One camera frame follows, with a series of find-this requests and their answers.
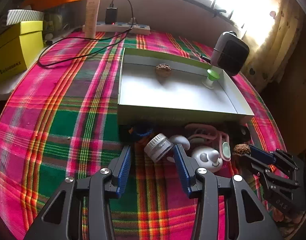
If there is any white cat paw toy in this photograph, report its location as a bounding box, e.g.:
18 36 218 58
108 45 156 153
191 146 223 173

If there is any brown walnut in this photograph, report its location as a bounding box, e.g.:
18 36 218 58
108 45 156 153
155 63 172 77
233 144 251 155

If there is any white clear small jar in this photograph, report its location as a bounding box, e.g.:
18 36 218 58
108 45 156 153
144 133 173 163

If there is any blue orange knitted toy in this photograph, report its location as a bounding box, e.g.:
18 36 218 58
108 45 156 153
128 126 153 141

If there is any green cap small bottle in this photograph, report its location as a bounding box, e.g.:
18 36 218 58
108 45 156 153
202 69 220 89

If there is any small black object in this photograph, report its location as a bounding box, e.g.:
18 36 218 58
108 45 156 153
240 125 251 142

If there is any white mushroom figurine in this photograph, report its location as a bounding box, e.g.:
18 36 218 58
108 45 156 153
166 135 190 163

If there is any cream heart pattern curtain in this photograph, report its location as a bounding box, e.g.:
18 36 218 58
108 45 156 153
242 0 304 92

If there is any plaid pink green cloth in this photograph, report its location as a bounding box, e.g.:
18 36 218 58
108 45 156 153
0 31 284 239

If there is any white green cardboard tray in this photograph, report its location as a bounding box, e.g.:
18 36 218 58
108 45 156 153
117 48 254 126

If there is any grey black portable heater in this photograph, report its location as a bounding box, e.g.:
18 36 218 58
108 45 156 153
199 31 250 76

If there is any white power strip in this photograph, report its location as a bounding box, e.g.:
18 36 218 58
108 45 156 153
96 22 151 35

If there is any yellow cardboard box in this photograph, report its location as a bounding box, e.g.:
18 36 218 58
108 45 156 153
0 21 44 83

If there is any white plug on strip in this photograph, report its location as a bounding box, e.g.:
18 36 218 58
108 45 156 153
128 17 136 26

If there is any black charger adapter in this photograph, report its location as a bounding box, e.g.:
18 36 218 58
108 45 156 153
105 3 118 24

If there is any striped green white box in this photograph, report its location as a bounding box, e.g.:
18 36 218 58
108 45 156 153
6 9 44 26

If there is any white cosmetic tube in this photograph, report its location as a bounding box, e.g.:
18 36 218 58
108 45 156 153
84 0 100 38

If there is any black charger cable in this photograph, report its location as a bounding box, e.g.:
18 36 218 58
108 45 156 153
38 0 134 68

